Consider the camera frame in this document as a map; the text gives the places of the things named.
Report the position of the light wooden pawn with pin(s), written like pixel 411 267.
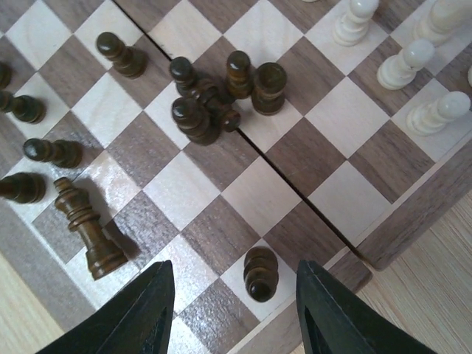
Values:
pixel 430 118
pixel 351 28
pixel 399 70

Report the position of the dark pawn near edge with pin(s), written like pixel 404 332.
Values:
pixel 260 273

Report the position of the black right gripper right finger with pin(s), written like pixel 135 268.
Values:
pixel 333 319

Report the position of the dark wooden pawn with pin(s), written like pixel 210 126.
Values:
pixel 194 121
pixel 128 61
pixel 238 75
pixel 185 76

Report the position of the dark pawn lying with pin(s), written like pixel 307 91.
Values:
pixel 207 94

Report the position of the dark pawn near left corner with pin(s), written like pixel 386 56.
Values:
pixel 5 75

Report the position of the wooden chess board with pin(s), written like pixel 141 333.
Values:
pixel 335 176

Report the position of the light wooden rook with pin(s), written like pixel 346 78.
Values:
pixel 442 20

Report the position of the dark piece back row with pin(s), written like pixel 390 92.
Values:
pixel 23 188

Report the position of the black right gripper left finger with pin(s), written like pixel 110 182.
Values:
pixel 137 320

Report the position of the dark pawn second row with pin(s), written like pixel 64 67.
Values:
pixel 25 108
pixel 61 153

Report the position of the dark wooden king lying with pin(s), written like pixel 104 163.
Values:
pixel 102 254

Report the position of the dark wooden rook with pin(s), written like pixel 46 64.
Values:
pixel 267 96

